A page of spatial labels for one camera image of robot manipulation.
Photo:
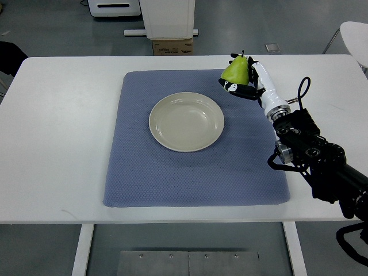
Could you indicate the white left table leg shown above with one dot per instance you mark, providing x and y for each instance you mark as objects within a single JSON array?
[{"x": 83, "y": 250}]

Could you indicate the beige round plate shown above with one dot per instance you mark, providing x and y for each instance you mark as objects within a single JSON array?
[{"x": 186, "y": 122}]

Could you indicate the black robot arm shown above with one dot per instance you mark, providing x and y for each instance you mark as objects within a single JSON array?
[{"x": 323, "y": 165}]

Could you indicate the small grey floor outlet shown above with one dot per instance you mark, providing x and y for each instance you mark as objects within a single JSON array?
[{"x": 272, "y": 48}]

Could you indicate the black object at left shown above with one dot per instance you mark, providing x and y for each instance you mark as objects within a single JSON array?
[{"x": 11, "y": 58}]

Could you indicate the white machine base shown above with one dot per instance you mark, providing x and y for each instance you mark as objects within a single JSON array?
[{"x": 166, "y": 20}]

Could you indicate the white table leg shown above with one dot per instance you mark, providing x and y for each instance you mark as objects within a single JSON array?
[
  {"x": 294, "y": 248},
  {"x": 83, "y": 250}
]

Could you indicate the green pear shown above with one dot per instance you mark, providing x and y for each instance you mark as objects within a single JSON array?
[{"x": 237, "y": 70}]

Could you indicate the blue fabric mat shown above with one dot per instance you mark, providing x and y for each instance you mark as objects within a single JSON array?
[{"x": 231, "y": 172}]

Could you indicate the white appliance with slot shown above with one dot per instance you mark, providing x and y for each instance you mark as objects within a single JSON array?
[{"x": 114, "y": 8}]

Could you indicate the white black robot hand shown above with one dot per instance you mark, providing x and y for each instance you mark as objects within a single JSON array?
[{"x": 261, "y": 88}]

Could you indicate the brown cardboard box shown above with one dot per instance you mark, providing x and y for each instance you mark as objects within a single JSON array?
[{"x": 172, "y": 47}]

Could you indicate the white right table leg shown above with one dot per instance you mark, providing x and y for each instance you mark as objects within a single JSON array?
[{"x": 294, "y": 248}]

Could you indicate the white round chair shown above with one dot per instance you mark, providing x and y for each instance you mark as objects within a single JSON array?
[{"x": 354, "y": 36}]

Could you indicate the metal floor plate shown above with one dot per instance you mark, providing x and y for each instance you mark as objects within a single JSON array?
[{"x": 188, "y": 263}]

